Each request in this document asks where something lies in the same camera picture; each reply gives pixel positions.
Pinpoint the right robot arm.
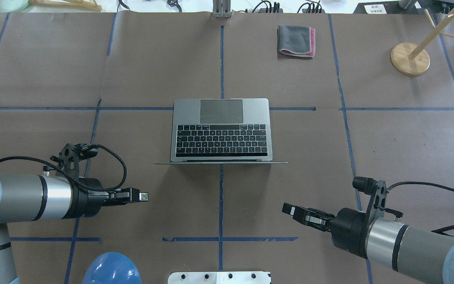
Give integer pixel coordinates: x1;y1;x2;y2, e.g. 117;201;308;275
282;203;454;284

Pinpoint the aluminium frame post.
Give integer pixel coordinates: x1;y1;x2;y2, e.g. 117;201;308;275
212;0;232;19

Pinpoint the wooden dish rack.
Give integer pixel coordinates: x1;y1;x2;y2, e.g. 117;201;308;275
29;0;102;12

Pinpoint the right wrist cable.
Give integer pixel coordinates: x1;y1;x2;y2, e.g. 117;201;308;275
385;181;454;234

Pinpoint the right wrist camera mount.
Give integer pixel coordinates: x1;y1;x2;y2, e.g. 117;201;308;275
352;176;403;224

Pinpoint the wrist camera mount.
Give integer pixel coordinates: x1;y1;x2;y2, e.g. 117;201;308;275
352;176;403;224
49;143;99;177

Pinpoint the blue desk lamp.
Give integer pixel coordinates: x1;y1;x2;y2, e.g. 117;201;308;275
82;252;142;284

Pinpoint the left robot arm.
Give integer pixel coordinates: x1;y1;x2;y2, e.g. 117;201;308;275
0;174;149;284

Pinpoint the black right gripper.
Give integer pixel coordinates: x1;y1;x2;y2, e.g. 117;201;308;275
282;203;366;253

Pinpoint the wooden mug tree stand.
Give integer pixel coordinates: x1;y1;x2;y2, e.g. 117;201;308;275
390;8;454;76

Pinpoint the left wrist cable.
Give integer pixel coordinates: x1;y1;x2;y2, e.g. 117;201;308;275
0;144;128;193

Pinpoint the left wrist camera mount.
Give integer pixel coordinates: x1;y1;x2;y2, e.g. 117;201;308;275
49;143;99;177

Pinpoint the grey and pink folded cloth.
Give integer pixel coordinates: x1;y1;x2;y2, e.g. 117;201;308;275
277;25;316;59

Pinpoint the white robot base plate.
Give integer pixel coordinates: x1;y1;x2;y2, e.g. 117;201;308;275
167;271;272;284

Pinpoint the grey laptop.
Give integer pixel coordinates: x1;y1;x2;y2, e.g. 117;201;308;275
169;98;274;165

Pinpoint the wrist cable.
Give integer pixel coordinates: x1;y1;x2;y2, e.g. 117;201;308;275
0;144;128;193
385;181;454;234

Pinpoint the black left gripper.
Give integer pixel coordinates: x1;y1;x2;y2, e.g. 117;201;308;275
69;186;149;218

